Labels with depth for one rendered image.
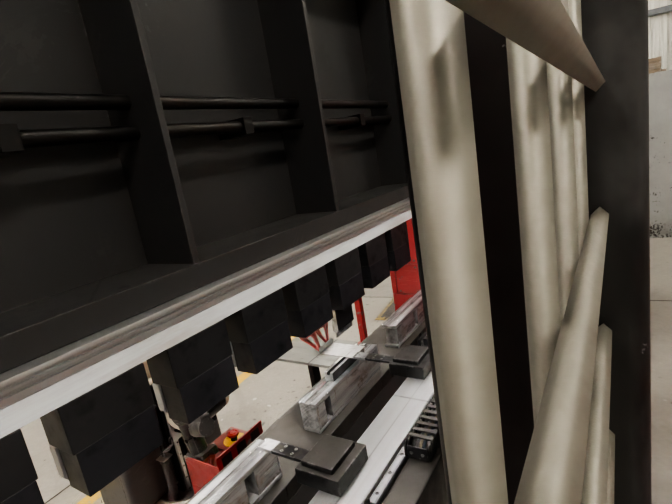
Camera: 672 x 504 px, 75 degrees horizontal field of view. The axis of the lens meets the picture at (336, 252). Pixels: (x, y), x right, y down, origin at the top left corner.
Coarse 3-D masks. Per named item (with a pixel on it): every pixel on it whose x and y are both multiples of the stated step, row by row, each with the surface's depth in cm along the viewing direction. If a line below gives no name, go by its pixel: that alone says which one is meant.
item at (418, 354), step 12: (408, 348) 134; (420, 348) 132; (372, 360) 137; (384, 360) 135; (396, 360) 129; (408, 360) 127; (420, 360) 127; (396, 372) 128; (408, 372) 126; (420, 372) 124
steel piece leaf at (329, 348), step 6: (330, 342) 153; (324, 348) 150; (330, 348) 151; (336, 348) 150; (342, 348) 149; (348, 348) 148; (324, 354) 147; (330, 354) 146; (336, 354) 145; (342, 354) 145
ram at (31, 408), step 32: (384, 224) 159; (320, 256) 125; (256, 288) 103; (192, 320) 88; (128, 352) 76; (160, 352) 82; (64, 384) 68; (96, 384) 72; (0, 416) 61; (32, 416) 64
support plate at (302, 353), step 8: (296, 344) 159; (304, 344) 158; (320, 344) 156; (352, 344) 151; (288, 352) 153; (296, 352) 152; (304, 352) 151; (312, 352) 150; (280, 360) 150; (288, 360) 148; (296, 360) 146; (304, 360) 145; (312, 360) 144; (320, 360) 143; (328, 360) 142; (336, 360) 142
